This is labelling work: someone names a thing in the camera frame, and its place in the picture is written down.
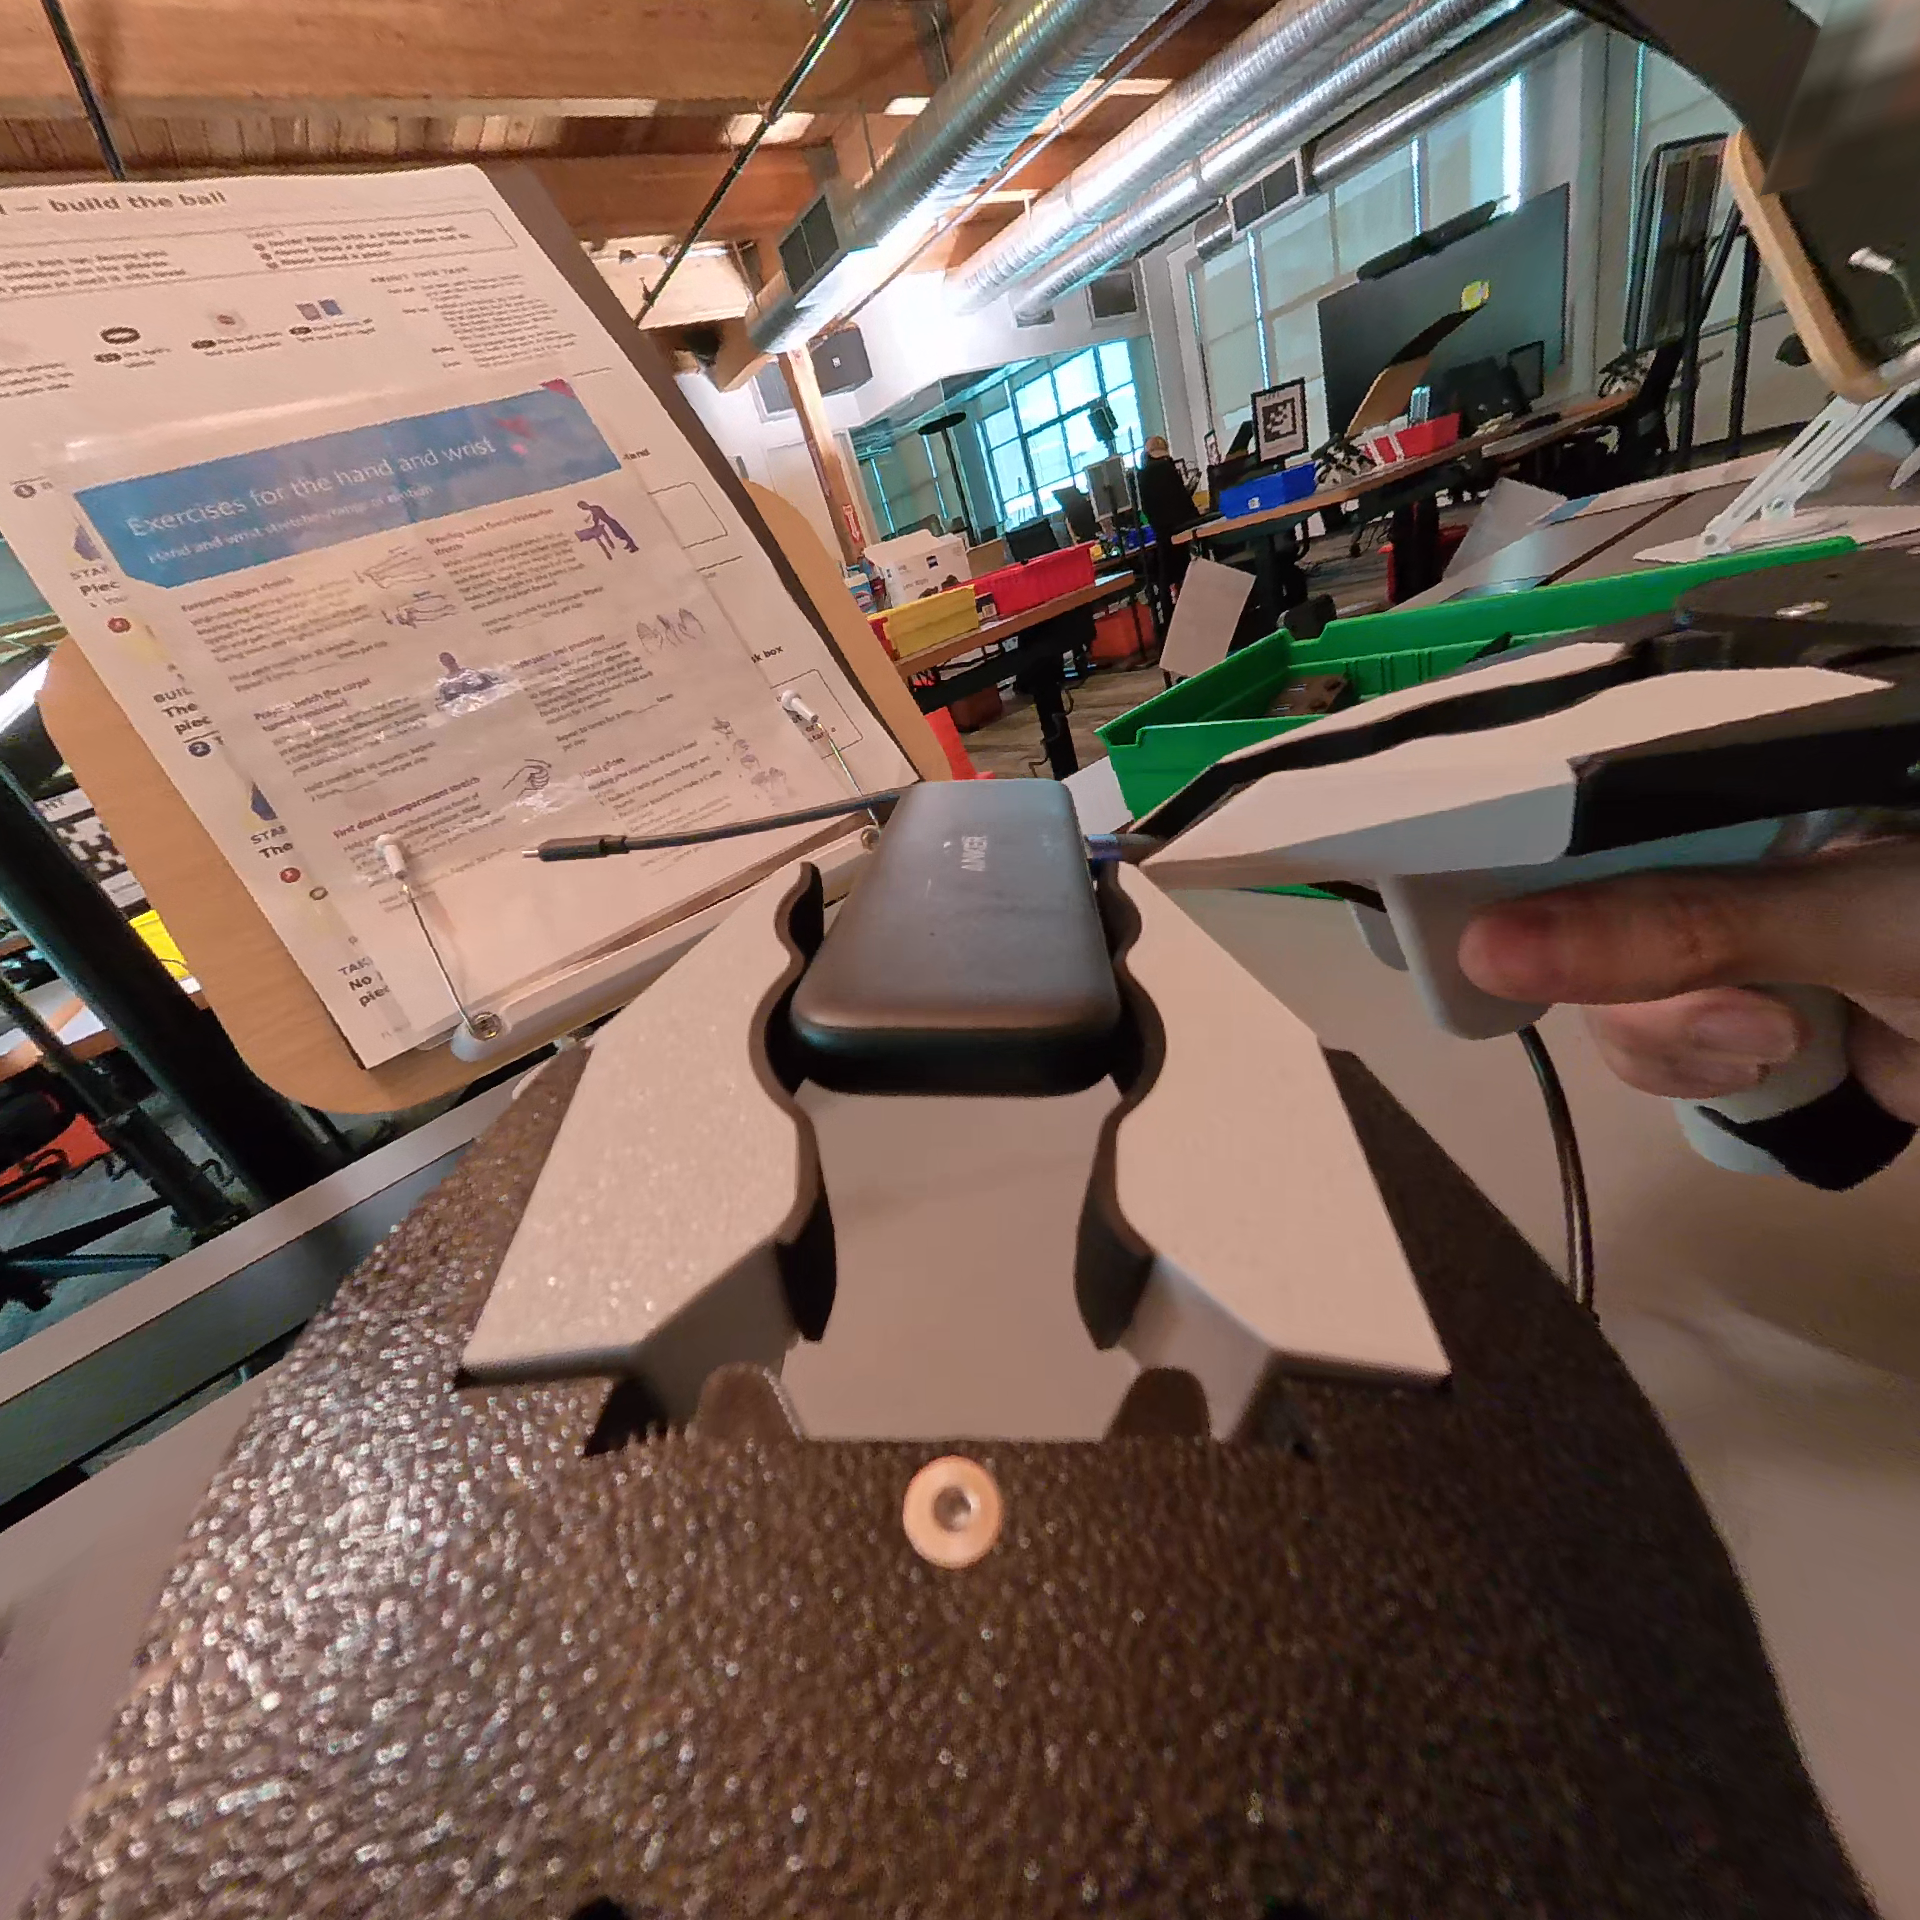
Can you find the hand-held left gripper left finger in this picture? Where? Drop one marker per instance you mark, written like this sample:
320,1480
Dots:
645,1201

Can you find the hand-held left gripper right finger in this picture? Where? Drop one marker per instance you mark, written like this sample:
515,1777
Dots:
1277,1201

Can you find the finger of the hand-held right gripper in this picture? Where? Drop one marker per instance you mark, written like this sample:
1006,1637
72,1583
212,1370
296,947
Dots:
1426,796
1319,721

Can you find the green storage bin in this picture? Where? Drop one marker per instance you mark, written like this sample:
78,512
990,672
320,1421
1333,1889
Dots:
1426,629

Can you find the rounded black usb hub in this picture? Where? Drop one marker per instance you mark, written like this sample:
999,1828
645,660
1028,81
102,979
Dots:
960,931

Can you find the person's right hand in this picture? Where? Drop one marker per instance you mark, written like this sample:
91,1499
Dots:
1724,975

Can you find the small blue storage bin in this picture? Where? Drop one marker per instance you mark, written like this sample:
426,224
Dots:
1268,492

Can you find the wooden top desk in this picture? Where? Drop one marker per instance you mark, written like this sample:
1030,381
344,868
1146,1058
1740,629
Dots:
1050,691
1426,473

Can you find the red storage bin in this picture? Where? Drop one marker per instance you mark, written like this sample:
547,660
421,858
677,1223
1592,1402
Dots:
1412,441
1037,578

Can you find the black white marker sign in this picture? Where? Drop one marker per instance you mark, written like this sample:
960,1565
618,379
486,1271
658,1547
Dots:
100,856
1282,425

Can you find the wooden document stand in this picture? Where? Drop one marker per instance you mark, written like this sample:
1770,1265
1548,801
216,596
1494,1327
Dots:
1800,465
856,629

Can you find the yellow storage bin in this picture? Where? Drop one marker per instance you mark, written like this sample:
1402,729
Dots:
922,621

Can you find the white cardboard box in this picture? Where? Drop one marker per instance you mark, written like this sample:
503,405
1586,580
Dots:
915,559

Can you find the large black screen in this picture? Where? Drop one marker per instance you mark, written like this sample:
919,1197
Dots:
1440,299

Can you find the blue header printed sheet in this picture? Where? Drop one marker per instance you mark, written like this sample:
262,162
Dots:
451,721

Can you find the black tripod pole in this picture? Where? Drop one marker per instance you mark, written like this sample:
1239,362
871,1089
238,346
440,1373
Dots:
107,960

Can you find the black speaker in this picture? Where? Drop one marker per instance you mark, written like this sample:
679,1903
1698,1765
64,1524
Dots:
840,360

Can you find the ceiling vent grille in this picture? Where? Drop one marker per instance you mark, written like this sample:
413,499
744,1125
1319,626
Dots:
810,248

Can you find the white printed sheet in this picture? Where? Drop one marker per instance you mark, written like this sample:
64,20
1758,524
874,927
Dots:
301,284

